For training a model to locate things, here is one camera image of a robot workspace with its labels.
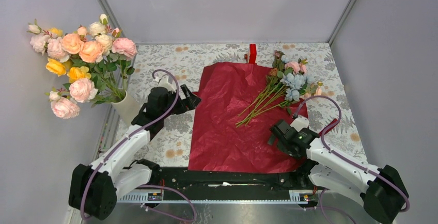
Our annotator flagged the purple cable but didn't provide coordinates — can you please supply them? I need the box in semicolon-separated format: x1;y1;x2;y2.
292;95;411;224
79;69;198;223

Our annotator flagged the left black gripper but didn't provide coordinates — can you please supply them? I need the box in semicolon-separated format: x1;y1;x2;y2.
161;84;201;119

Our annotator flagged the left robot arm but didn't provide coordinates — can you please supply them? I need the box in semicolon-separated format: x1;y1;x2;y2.
68;85;201;220

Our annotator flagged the red toy block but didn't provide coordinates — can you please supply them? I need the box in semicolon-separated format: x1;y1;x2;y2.
244;44;257;65

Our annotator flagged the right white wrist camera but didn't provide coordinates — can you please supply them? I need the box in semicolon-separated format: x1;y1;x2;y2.
290;115;309;132

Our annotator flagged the pastel rose bunch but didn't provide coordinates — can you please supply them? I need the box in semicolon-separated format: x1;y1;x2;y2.
28;14;137;119

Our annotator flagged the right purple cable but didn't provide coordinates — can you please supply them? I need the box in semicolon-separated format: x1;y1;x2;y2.
292;95;411;224

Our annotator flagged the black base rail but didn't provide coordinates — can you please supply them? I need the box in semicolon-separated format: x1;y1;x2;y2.
138;167;321;200

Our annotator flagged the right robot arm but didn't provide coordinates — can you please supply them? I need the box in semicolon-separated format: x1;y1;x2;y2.
268;116;409;223

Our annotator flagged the brown paper bouquet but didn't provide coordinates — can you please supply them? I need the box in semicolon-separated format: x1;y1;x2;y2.
236;51;324;127

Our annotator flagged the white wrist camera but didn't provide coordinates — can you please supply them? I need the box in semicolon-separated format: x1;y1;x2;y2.
290;115;309;132
155;75;176;92

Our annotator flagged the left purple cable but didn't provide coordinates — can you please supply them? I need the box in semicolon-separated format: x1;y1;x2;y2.
79;69;198;223

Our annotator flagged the slotted white cable duct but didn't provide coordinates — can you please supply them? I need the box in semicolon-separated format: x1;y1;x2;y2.
117;190;318;204

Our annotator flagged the white ceramic vase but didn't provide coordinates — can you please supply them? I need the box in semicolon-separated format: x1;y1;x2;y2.
111;91;140;126

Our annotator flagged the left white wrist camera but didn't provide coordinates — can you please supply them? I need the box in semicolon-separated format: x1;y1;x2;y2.
155;75;176;92

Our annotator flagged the brown and red wrapping paper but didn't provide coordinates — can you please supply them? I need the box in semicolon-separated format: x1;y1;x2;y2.
187;61;338;174

